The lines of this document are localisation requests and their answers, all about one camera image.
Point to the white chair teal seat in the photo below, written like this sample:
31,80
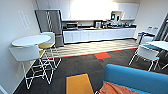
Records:
147,39

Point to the round white table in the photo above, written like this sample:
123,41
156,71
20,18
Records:
30,40

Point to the white dining chair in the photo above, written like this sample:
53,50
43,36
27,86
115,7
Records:
146,53

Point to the dark built-in appliance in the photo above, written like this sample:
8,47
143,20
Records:
116,16

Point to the white kitchen base cabinets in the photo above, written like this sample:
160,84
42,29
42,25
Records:
100,35

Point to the yellow seat chair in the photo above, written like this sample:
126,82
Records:
46,45

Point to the large blue sofa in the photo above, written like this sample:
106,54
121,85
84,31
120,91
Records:
136,75

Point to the white kitchen wall cabinets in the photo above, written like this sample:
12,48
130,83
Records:
93,8

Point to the white shell chair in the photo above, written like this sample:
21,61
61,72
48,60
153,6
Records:
49,36

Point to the silver refrigerator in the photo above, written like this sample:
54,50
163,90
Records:
50,25

